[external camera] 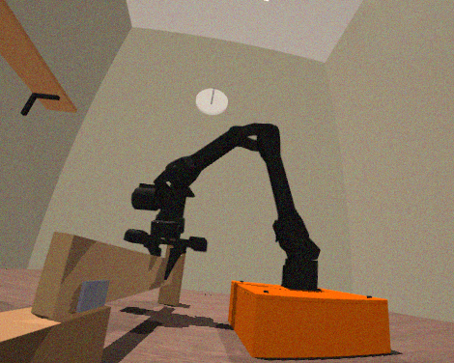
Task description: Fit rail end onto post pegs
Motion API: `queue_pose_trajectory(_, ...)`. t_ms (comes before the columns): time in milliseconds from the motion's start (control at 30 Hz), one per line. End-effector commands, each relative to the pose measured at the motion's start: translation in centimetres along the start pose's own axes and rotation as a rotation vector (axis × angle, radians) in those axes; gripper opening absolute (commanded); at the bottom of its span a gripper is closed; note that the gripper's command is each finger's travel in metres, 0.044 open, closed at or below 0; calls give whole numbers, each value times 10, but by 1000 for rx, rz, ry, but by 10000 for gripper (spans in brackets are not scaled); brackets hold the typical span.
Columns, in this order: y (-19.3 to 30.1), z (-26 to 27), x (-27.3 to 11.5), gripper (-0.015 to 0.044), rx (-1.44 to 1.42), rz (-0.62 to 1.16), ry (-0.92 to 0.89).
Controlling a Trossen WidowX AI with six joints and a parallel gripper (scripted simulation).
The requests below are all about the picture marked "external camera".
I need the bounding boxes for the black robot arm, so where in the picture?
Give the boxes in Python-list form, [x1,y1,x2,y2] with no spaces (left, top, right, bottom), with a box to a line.
[131,123,322,292]

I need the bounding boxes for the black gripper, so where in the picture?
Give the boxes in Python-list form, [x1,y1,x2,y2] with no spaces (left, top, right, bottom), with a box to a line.
[124,209,207,280]

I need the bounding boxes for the long tan wooden beam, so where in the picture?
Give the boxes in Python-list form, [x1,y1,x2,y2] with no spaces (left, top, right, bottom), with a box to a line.
[31,232,174,318]

